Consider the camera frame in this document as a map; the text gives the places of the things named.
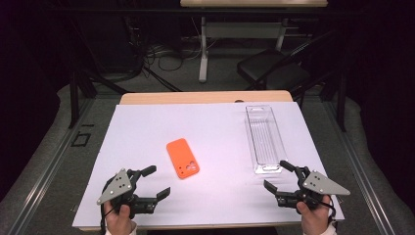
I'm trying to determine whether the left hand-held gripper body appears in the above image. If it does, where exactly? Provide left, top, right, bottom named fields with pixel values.
left=96, top=167, right=159, bottom=219

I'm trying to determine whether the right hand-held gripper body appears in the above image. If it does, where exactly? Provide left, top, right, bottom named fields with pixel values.
left=275, top=165, right=350, bottom=210

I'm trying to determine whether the orange phone case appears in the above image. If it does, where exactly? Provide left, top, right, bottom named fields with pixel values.
left=165, top=137, right=201, bottom=180

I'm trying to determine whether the clear plastic tray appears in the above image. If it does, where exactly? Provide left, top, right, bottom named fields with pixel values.
left=244, top=104, right=288, bottom=175

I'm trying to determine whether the person's left hand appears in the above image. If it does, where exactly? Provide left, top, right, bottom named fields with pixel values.
left=103, top=200, right=138, bottom=233

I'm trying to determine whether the person's right hand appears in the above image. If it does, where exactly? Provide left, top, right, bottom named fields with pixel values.
left=296, top=195, right=336, bottom=234

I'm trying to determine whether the white table cover sheet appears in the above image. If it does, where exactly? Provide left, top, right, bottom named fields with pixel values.
left=71, top=101, right=346, bottom=229

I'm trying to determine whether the black metal stand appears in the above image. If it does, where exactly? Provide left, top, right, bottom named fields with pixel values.
left=335, top=62, right=347, bottom=133
left=67, top=68, right=99, bottom=130

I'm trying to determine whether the wooden table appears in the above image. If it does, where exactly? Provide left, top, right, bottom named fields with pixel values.
left=77, top=90, right=341, bottom=233

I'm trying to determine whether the black folding chair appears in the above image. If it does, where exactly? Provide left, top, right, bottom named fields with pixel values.
left=237, top=30, right=338, bottom=101

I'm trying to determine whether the light desk with white legs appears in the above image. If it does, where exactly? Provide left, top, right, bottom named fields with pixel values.
left=179, top=0, right=329, bottom=83

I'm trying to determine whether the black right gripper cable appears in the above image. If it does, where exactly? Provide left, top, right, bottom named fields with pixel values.
left=320, top=195, right=338, bottom=227

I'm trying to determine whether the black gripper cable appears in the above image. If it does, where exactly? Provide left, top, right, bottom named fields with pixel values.
left=100, top=203, right=117, bottom=235
left=320, top=195, right=338, bottom=227

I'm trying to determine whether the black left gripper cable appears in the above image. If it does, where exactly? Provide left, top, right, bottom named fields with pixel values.
left=100, top=203, right=117, bottom=235

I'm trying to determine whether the metal floor rail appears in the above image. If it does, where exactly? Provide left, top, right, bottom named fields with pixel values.
left=322, top=97, right=397, bottom=235
left=8, top=97, right=96, bottom=235

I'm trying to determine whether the bundle of floor cables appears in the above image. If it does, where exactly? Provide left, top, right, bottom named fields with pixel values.
left=128, top=30, right=205, bottom=84

